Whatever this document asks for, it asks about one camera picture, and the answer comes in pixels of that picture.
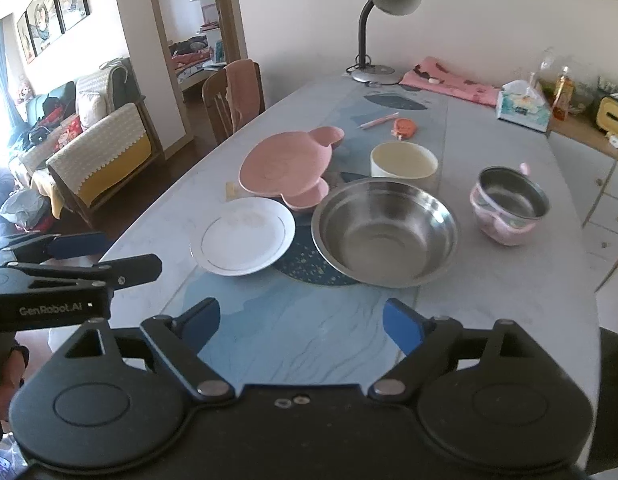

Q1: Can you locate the pink towel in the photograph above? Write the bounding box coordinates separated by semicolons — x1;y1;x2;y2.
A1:
225;59;260;131

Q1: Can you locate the grey desk lamp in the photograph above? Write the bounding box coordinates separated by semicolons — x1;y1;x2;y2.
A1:
345;0;422;85

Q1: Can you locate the large steel bowl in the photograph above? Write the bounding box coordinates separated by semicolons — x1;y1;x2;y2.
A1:
311;177;460;288

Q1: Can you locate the blue printed table runner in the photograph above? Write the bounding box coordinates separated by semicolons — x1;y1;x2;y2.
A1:
159;82;450;386

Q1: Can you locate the cluttered bed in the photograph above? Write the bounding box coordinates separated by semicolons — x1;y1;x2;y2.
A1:
168;35;227;86

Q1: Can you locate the white round plate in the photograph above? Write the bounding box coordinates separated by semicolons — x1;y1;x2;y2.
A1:
190;196;296;277

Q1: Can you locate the small orange toy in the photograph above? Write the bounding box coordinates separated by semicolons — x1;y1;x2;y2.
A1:
390;116;418;139

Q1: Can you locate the grey bag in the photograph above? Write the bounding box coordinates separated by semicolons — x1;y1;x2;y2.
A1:
0;192;52;231

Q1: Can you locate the yellow tissue holder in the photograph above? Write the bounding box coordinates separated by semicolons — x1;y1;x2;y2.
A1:
596;91;618;141

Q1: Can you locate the person's left hand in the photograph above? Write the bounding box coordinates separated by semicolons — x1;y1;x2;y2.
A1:
0;342;30;401

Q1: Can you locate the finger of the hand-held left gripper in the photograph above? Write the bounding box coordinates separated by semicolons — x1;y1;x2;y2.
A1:
0;231;111;263
6;254;163;291

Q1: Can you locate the pink pen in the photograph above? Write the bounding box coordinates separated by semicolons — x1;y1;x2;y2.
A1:
358;112;400;130

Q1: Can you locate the sofa with cream cover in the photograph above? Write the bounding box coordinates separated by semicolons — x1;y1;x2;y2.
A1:
9;57;165;228

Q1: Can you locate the pink steel-lined bowl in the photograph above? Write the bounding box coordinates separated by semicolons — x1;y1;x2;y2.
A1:
470;162;550;247

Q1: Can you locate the cream bowl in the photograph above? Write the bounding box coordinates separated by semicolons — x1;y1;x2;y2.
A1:
370;141;439;193

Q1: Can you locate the pink printed cloth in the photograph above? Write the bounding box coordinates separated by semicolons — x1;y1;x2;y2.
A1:
400;56;505;107

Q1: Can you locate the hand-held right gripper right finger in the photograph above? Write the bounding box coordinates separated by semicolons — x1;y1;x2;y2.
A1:
367;298;540;403

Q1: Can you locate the tissue box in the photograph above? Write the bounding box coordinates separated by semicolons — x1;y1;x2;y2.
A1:
496;80;552;133

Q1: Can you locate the glass dome terrarium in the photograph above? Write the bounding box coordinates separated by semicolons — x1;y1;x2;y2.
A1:
538;47;597;113

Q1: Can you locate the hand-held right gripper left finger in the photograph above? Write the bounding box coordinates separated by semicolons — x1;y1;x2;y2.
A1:
64;297;236;403

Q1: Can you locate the wooden dining chair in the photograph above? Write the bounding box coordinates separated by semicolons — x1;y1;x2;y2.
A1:
201;60;266;146

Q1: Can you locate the white wooden sideboard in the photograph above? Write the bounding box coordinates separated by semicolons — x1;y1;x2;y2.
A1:
546;115;618;291

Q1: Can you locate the pink bear-shaped plate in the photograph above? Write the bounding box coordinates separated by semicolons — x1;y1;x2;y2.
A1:
238;127;346;211

